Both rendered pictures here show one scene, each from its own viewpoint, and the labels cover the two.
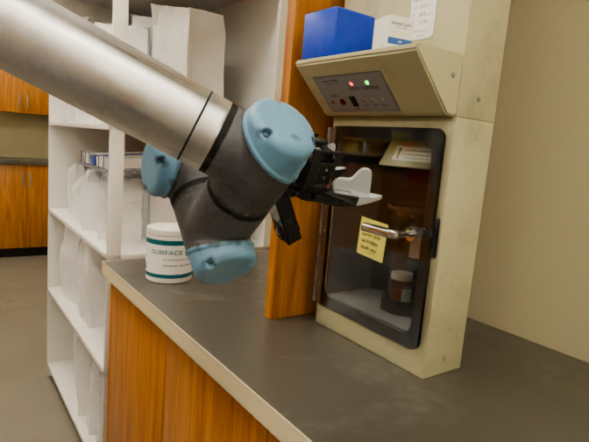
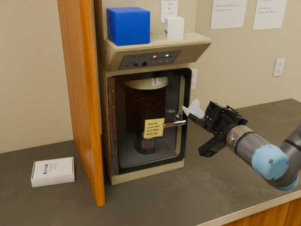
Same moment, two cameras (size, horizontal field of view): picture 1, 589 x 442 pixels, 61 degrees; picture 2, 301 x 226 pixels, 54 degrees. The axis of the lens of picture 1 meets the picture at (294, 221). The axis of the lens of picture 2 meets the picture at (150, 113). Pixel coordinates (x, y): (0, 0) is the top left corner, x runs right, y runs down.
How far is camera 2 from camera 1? 115 cm
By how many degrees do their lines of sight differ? 75
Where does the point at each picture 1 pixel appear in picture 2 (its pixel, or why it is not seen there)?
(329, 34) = (146, 29)
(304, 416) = (219, 210)
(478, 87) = not seen: hidden behind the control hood
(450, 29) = (187, 19)
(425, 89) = (197, 55)
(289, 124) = not seen: outside the picture
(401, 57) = (201, 45)
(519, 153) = not seen: hidden behind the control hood
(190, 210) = (290, 170)
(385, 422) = (220, 187)
